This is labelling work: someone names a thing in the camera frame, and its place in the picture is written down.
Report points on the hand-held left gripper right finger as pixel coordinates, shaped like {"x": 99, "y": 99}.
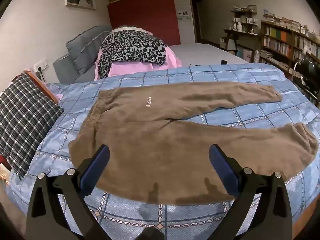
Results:
{"x": 221, "y": 162}

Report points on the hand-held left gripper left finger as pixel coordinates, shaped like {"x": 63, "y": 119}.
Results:
{"x": 98, "y": 162}

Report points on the brown pants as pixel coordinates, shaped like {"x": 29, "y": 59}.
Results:
{"x": 150, "y": 142}

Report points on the blue checked quilt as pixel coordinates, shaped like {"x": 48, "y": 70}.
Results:
{"x": 250, "y": 122}

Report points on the dark plaid pillow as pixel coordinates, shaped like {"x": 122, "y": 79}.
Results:
{"x": 25, "y": 120}

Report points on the pink blanket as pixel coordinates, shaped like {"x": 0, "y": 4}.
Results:
{"x": 135, "y": 68}

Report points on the grey bed sheet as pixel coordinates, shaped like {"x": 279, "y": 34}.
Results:
{"x": 200, "y": 53}

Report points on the grey quilted cushion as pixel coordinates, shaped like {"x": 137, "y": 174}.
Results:
{"x": 85, "y": 47}

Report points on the leopard print cloth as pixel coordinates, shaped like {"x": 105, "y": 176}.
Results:
{"x": 132, "y": 47}

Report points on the black chair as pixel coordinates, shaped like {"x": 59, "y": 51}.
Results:
{"x": 306, "y": 72}

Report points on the wooden bookshelf with books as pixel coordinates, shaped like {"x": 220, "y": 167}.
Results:
{"x": 282, "y": 45}

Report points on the wooden shelf with bottles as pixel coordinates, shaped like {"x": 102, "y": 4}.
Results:
{"x": 240, "y": 27}

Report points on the white door panel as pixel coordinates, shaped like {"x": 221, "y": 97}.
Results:
{"x": 185, "y": 27}

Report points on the stack of books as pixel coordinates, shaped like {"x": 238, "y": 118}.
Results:
{"x": 282, "y": 21}

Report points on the red wardrobe panel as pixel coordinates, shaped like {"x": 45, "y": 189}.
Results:
{"x": 145, "y": 15}

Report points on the orange wooden bed frame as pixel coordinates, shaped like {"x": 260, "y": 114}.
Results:
{"x": 42, "y": 85}

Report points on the white wall socket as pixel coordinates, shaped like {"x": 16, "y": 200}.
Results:
{"x": 40, "y": 64}

